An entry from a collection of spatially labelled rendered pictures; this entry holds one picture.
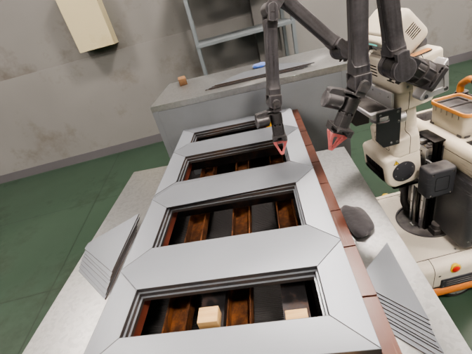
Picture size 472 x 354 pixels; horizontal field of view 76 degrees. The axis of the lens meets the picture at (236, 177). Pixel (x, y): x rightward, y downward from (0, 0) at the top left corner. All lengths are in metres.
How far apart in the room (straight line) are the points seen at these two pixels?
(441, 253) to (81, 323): 1.60
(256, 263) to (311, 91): 1.37
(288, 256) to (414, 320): 0.37
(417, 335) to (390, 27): 0.89
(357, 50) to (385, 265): 0.69
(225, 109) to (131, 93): 2.49
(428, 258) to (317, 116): 1.06
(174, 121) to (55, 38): 2.66
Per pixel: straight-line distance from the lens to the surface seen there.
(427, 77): 1.22
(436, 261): 1.78
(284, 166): 1.39
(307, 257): 0.96
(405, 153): 1.50
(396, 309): 1.04
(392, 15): 1.13
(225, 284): 0.97
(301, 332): 0.82
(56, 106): 4.75
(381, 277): 1.09
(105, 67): 4.40
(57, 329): 1.29
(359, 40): 1.09
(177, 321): 1.15
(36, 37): 4.62
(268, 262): 0.96
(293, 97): 2.07
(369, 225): 1.28
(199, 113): 2.10
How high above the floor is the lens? 1.56
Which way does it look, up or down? 31 degrees down
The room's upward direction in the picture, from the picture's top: 15 degrees counter-clockwise
